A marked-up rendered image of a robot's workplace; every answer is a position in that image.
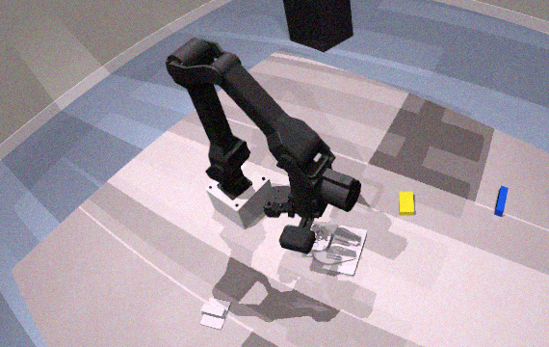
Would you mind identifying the blue rectangular block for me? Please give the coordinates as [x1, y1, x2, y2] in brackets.
[494, 186, 509, 217]

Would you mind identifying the yellow rectangular block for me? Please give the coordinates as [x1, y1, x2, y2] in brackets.
[399, 192, 414, 216]

